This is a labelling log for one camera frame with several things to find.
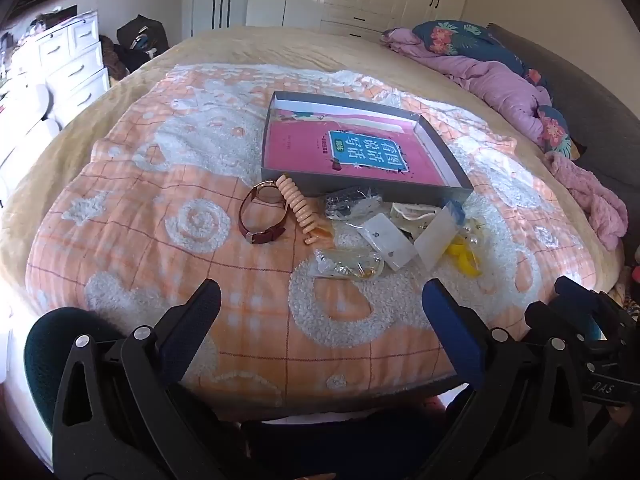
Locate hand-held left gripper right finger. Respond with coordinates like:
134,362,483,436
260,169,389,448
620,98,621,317
421,279,596,480

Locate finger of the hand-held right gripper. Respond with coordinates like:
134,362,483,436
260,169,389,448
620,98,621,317
554,276,636,351
524,301,598,361

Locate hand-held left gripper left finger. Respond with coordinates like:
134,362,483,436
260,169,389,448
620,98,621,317
50,279,261,480

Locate yellow bracelet packet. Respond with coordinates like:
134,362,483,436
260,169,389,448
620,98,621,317
446,240,484,279

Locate large clear packet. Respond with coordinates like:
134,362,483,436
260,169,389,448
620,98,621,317
414,205,468,269

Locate pearl earrings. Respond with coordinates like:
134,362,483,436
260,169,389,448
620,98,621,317
462,220,489,247

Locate clear earring card packet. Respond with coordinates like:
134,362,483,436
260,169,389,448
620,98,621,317
359,212,419,272

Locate gold earrings clear packet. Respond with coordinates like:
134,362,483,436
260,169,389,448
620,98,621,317
312,247,386,281

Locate brown strap wristwatch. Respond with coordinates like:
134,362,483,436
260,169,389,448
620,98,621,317
239,180,290,246

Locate grey cardboard box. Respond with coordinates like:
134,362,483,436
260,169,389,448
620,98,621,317
261,91,475,200

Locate peach spiral hair tie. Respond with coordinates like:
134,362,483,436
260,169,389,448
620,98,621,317
276,174,322,246

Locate pink knit blanket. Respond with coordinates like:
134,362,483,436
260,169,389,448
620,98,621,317
545,152,629,252

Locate orange plaid fleece blanket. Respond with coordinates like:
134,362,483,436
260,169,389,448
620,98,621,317
25,62,599,408

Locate white hair claw clip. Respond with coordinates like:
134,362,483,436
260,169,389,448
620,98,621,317
390,202,442,234

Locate person's dark trousers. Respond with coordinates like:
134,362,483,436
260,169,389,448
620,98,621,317
240,390,476,480

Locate pink book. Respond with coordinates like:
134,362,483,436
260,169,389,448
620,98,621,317
263,109,457,187

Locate purple quilt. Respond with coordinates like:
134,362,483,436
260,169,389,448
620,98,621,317
380,27,557,147

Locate white oval stool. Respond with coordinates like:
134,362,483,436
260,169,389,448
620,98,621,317
0,85,64,201

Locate navy floral pillow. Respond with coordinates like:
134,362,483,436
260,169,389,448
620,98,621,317
412,20,576,161

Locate beige bed sheet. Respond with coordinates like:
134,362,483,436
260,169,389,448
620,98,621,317
0,26,627,321

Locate white drawer cabinet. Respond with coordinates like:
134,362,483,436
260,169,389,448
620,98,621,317
0,10,112,131

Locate black bag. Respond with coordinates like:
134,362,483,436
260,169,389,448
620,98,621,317
116,16,170,61

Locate black hair tie clear packet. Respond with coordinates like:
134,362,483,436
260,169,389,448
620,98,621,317
322,187,384,222

